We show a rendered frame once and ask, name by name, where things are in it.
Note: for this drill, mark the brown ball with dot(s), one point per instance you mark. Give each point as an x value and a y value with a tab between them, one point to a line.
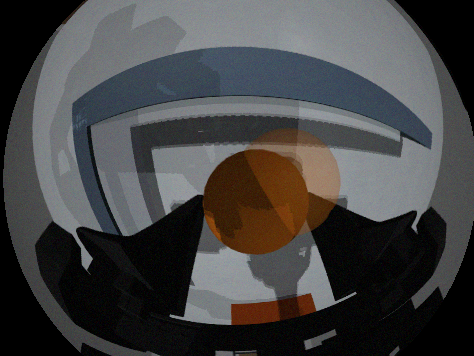
238	211

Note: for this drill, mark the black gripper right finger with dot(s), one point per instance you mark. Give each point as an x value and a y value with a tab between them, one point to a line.
349	245

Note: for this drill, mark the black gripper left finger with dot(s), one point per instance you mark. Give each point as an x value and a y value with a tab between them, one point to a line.
161	256

